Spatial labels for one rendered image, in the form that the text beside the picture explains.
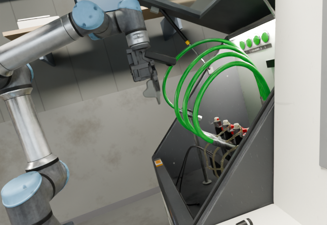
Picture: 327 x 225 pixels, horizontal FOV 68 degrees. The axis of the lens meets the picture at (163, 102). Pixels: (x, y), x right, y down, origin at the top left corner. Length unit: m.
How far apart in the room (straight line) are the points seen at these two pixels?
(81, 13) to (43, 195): 0.58
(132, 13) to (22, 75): 0.45
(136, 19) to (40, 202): 0.66
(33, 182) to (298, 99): 0.77
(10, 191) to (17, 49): 0.42
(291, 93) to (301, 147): 0.11
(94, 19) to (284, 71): 0.49
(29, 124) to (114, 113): 1.89
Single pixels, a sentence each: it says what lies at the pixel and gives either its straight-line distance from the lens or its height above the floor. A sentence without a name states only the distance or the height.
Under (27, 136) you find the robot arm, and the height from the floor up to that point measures 1.25.
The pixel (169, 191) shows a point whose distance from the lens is 0.87.
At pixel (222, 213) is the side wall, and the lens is 0.62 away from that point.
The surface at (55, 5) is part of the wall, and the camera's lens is 2.99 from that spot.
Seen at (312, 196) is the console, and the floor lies 1.05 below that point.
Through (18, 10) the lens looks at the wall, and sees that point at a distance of 3.04.
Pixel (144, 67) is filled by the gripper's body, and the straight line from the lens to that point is 0.81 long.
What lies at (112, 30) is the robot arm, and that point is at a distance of 0.86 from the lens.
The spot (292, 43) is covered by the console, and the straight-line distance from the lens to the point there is 0.56.
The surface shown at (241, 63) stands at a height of 1.31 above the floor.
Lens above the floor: 1.33
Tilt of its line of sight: 6 degrees down
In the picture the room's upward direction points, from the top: 15 degrees counter-clockwise
